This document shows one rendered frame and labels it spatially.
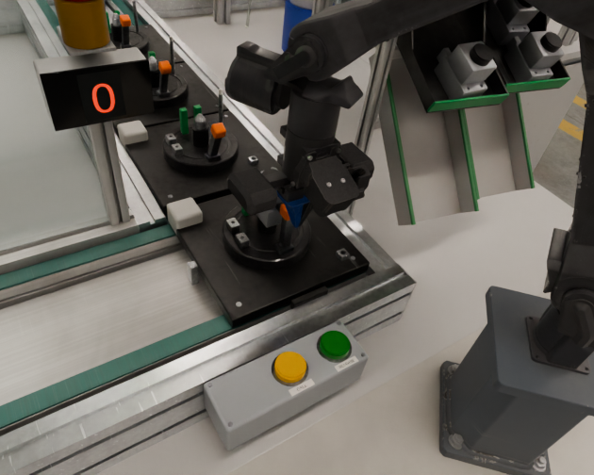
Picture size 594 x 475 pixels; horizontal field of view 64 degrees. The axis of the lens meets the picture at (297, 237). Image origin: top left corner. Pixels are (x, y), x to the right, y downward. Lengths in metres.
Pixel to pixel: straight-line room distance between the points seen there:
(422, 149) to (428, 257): 0.23
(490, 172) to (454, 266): 0.19
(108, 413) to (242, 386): 0.15
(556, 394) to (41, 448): 0.56
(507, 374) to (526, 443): 0.14
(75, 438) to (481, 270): 0.73
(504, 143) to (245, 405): 0.67
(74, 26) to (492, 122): 0.71
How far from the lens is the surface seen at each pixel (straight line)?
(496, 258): 1.03
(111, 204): 0.78
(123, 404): 0.62
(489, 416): 0.67
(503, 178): 0.97
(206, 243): 0.75
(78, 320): 0.75
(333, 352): 0.64
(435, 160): 0.85
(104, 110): 0.64
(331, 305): 0.70
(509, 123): 0.98
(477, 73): 0.71
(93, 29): 0.60
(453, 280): 0.94
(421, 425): 0.75
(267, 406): 0.60
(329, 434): 0.71
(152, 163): 0.91
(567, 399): 0.61
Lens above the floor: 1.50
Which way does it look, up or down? 44 degrees down
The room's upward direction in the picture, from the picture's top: 9 degrees clockwise
